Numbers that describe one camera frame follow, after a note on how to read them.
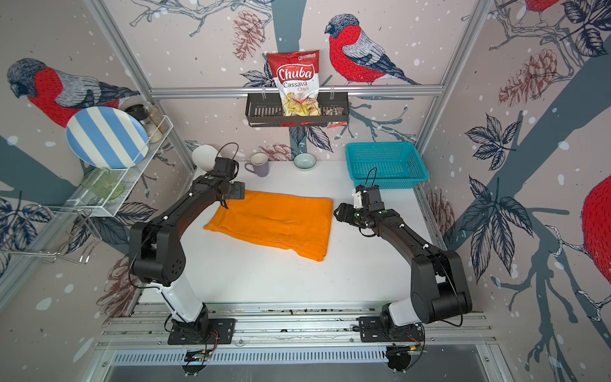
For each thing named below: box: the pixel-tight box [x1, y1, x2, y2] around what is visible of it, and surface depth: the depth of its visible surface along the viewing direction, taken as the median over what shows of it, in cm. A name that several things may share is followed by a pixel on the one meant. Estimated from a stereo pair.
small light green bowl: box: [293, 152, 317, 172], surface depth 120 cm
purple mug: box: [244, 152, 270, 178], surface depth 113 cm
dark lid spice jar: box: [124, 103, 152, 140], surface depth 82 cm
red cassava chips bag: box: [266, 49, 322, 117], surface depth 83 cm
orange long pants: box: [203, 189, 334, 262], surface depth 100 cm
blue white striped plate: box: [65, 106, 150, 171], surface depth 74 cm
